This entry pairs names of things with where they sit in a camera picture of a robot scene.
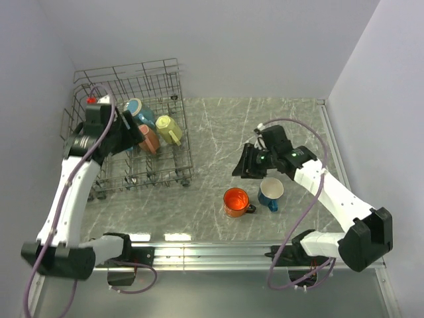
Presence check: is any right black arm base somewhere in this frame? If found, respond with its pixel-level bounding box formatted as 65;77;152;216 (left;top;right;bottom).
276;245;328;267

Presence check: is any orange enamel mug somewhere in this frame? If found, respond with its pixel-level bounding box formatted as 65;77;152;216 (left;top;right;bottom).
223;187;256;218

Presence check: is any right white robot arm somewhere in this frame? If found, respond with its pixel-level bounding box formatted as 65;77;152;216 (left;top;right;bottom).
233;124;393;272

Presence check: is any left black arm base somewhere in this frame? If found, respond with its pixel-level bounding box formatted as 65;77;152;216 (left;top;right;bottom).
99;246;155;268

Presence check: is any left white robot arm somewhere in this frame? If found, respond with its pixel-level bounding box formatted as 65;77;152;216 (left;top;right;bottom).
21;103;144;280

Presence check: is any dark blue white-inside mug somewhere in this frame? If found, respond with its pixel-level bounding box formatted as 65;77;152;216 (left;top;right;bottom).
257;178;284;212

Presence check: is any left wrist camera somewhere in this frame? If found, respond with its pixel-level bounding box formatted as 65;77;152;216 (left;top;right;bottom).
86;95;111;105

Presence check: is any pale yellow mug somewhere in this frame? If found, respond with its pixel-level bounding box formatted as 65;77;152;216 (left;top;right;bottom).
155;115;183;146

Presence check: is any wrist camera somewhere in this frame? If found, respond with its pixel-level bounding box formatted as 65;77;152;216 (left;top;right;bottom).
86;95;111;105
254;123;266;135

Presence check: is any grey wire dish rack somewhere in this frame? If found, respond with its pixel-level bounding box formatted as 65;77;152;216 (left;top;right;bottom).
60;58;193;201

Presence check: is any salmon pink mug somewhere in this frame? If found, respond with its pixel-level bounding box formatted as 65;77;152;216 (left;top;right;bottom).
138;125;160;154

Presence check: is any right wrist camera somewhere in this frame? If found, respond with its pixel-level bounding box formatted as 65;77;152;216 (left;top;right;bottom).
254;123;266;135

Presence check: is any aluminium mounting rail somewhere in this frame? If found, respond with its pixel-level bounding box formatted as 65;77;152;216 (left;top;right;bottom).
36;240;387;272

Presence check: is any light blue yellow-inside mug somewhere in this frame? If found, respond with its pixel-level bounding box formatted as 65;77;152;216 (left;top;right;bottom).
124;98;156;129

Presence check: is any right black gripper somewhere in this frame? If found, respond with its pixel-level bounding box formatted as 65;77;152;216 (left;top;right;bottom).
231;142;277;180

